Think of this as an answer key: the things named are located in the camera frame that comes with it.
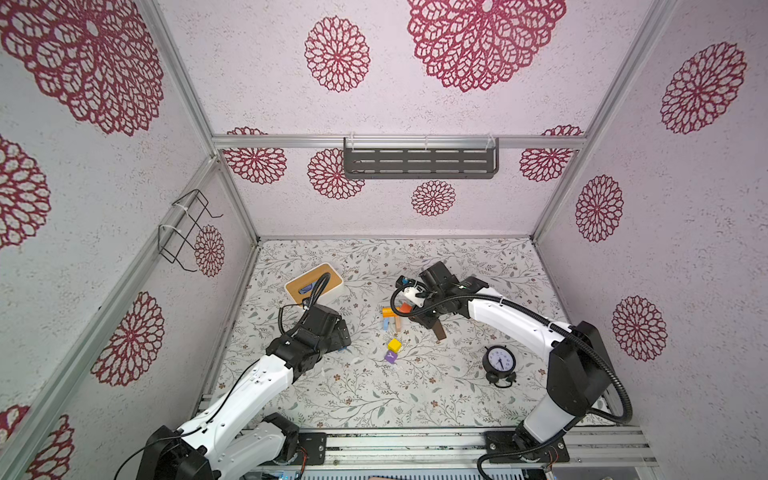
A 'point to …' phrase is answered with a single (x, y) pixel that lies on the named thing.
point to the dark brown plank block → (439, 330)
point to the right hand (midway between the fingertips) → (414, 307)
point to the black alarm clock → (499, 363)
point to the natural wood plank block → (398, 323)
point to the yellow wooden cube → (394, 346)
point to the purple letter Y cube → (391, 356)
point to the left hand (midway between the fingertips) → (331, 338)
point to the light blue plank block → (385, 323)
